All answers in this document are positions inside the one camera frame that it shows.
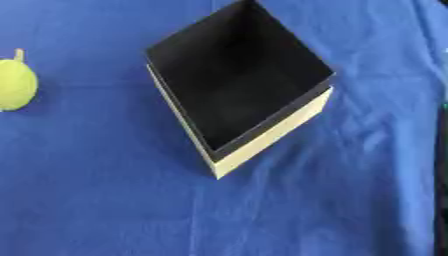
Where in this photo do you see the tan box with black inside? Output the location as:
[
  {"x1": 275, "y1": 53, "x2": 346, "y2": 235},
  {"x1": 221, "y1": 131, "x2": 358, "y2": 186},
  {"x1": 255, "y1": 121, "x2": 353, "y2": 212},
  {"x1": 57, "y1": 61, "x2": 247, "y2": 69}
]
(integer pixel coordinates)
[{"x1": 143, "y1": 0, "x2": 338, "y2": 181}]

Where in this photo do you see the green toy pear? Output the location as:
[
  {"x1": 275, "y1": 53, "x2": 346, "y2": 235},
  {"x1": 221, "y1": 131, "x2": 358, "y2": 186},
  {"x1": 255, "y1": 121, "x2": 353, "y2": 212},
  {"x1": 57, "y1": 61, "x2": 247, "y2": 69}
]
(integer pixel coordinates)
[{"x1": 0, "y1": 48, "x2": 41, "y2": 113}]

